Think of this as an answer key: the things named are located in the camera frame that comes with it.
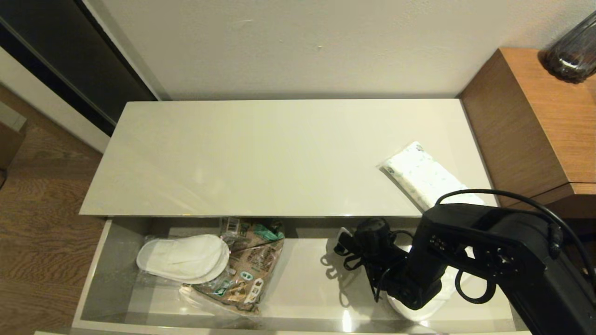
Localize white slippers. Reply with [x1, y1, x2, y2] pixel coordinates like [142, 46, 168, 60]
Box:
[384, 268, 471, 322]
[136, 234, 231, 285]

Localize brown wooden side cabinet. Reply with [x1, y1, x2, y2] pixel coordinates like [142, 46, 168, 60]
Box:
[459, 48, 596, 219]

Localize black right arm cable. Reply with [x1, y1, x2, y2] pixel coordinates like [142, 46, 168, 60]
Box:
[435, 188, 596, 280]

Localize brown printed snack bag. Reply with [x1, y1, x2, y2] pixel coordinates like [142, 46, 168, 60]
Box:
[179, 218, 285, 317]

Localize white soft tissue pack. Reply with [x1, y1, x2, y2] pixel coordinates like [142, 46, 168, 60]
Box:
[378, 141, 485, 212]

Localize dark glass vase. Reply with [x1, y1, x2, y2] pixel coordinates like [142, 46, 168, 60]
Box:
[540, 12, 596, 84]

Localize dark door panel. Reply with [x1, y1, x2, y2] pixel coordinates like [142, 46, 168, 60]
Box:
[0, 0, 161, 135]

